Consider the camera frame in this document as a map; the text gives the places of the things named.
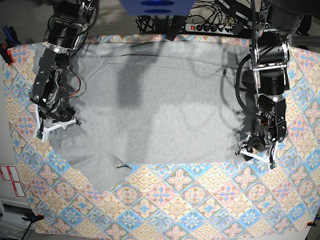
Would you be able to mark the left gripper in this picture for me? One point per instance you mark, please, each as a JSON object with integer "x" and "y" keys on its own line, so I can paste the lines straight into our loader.
{"x": 253, "y": 147}

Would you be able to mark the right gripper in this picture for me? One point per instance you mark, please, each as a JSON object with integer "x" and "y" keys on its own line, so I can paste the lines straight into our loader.
{"x": 60, "y": 117}

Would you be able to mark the grey T-shirt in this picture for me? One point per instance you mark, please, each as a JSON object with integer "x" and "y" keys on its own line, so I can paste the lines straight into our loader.
{"x": 168, "y": 102}

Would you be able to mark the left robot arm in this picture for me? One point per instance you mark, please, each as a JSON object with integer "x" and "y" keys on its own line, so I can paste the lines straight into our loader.
{"x": 269, "y": 56}

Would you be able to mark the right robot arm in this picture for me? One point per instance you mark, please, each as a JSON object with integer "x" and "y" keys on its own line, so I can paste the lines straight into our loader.
{"x": 66, "y": 30}

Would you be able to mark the patterned tablecloth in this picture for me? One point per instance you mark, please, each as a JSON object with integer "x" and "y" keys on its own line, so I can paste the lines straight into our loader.
{"x": 184, "y": 201}

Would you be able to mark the red white labels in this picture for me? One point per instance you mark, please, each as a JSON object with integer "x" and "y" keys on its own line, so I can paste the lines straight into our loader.
{"x": 9, "y": 174}

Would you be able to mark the orange clamp lower right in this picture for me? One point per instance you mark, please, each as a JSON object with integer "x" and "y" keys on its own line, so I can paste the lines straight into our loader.
{"x": 311, "y": 224}

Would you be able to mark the orange black clamp upper left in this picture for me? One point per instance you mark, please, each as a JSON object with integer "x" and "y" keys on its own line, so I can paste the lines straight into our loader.
{"x": 6, "y": 54}

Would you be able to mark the blue black clamp lower left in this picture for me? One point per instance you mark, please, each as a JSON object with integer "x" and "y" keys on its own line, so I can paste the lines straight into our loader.
{"x": 32, "y": 218}

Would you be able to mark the blue box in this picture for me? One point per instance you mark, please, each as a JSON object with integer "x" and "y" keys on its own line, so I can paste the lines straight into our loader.
{"x": 157, "y": 7}

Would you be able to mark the black power strip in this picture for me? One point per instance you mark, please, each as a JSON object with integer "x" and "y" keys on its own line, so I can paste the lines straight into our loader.
{"x": 209, "y": 29}

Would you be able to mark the blue handled tool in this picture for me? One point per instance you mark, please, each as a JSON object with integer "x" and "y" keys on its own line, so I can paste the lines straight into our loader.
{"x": 11, "y": 36}

